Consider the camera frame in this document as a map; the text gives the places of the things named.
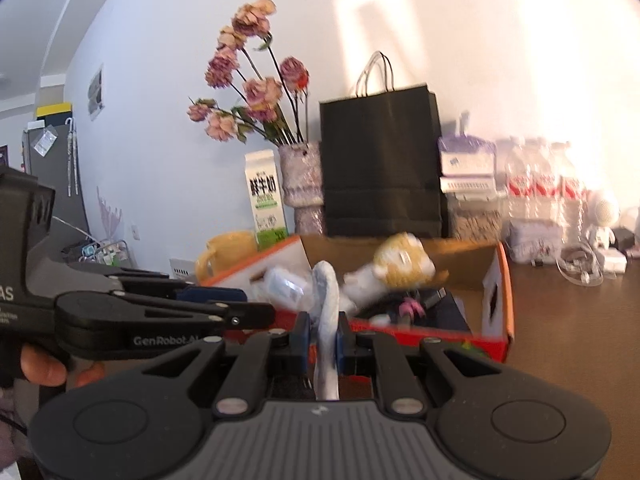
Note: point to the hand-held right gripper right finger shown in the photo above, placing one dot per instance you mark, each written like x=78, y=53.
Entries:
x=343, y=340

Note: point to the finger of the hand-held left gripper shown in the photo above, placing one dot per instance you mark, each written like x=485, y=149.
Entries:
x=250, y=316
x=215, y=294

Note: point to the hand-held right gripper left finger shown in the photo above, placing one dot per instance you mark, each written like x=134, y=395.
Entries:
x=300, y=335

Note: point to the white plastic bottle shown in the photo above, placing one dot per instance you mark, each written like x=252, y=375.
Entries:
x=282, y=287

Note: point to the white yellow plush toy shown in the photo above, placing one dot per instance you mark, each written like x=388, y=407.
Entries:
x=400, y=260

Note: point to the dark blue pouch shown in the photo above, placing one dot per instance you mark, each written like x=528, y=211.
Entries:
x=452, y=315

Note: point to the orange red cardboard box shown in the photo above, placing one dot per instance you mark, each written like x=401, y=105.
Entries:
x=495, y=310

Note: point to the person's left hand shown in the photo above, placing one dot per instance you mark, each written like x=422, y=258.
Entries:
x=45, y=370

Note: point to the yellow mug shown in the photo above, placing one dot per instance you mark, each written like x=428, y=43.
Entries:
x=225, y=255

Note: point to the metal storage trolley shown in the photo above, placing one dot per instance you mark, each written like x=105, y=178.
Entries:
x=100, y=255

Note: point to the white green milk carton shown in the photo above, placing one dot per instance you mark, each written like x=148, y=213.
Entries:
x=265, y=200

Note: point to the grey refrigerator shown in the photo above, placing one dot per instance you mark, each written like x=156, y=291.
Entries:
x=55, y=160

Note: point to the pink glitter vase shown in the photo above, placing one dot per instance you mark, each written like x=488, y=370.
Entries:
x=302, y=180

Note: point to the clear seed container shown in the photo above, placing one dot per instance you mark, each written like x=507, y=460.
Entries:
x=475, y=217

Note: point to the black paper bag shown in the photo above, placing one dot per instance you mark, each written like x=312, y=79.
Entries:
x=382, y=160

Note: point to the flat white box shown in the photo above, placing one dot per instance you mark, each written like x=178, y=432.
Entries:
x=467, y=186

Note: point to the dried pink rose bouquet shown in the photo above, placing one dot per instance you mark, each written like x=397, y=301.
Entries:
x=255, y=90

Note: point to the floral tin box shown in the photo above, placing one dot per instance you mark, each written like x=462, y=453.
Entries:
x=535, y=240

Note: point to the purple tissue pack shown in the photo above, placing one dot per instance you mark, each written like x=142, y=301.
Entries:
x=467, y=157

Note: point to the white charger block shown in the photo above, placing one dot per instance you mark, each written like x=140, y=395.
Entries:
x=612, y=260

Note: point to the white round robot speaker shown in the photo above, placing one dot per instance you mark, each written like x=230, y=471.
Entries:
x=602, y=210

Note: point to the dark power adapter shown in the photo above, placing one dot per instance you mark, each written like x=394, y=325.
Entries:
x=623, y=238

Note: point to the purple flower wall sticker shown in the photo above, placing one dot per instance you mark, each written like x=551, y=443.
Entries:
x=109, y=212

